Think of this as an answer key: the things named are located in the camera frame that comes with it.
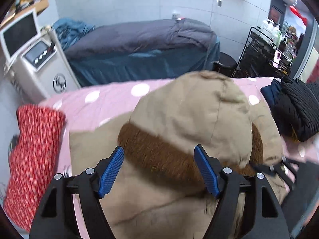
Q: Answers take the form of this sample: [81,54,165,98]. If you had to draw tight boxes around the black round stool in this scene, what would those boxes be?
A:
[213,52,237,77]

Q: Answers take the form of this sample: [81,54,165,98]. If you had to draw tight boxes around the red floral folded cloth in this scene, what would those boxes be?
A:
[3,105,65,231]

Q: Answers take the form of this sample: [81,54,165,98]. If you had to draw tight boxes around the wooden wall shelf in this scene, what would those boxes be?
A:
[1,0,49,29]

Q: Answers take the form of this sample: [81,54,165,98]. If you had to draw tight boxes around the black wire shelf rack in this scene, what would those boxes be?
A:
[233,27,292,78]

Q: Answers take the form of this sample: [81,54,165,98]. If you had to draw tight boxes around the white medical device cabinet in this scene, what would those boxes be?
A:
[4,29,81,104]

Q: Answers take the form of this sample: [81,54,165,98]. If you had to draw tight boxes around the tan hooded winter coat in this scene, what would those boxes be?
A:
[69,71,283,238]

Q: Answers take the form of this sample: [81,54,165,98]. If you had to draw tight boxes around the black knitted sweater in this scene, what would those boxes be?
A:
[273,75,318,142]

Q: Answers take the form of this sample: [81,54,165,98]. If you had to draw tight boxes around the navy blue folded garment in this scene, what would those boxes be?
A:
[260,79,282,109]

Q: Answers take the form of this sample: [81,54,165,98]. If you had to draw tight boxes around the pink polka dot bedsheet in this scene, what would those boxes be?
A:
[37,75,319,239]

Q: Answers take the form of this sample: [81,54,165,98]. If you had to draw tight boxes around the white monitor screen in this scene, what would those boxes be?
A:
[1,9,40,63]

